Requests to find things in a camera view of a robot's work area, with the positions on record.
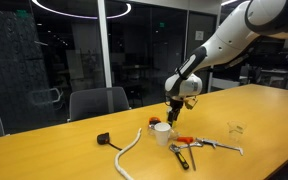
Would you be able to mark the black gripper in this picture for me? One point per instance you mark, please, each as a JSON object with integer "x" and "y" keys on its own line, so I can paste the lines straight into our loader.
{"x": 177, "y": 105}

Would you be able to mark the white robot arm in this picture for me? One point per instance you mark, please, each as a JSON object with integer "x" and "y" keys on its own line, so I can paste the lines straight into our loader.
{"x": 248, "y": 21}

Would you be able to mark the white paper cup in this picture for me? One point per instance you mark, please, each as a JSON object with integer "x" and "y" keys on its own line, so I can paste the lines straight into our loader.
{"x": 162, "y": 132}

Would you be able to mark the orange black tape measure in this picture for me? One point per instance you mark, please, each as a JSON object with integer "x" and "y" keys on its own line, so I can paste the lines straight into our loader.
{"x": 153, "y": 121}

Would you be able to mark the grey chair centre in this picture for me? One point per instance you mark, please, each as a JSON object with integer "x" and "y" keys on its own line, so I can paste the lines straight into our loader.
{"x": 96, "y": 102}

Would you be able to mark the white window pillar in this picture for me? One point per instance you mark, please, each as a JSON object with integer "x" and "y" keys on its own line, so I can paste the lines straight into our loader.
{"x": 104, "y": 42}

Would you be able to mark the wrist camera green tan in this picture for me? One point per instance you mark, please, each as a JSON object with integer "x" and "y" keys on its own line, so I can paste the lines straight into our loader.
{"x": 190, "y": 102}

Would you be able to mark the orange handled metal tool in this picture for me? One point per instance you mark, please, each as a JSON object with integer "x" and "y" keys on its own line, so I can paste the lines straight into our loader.
{"x": 188, "y": 141}

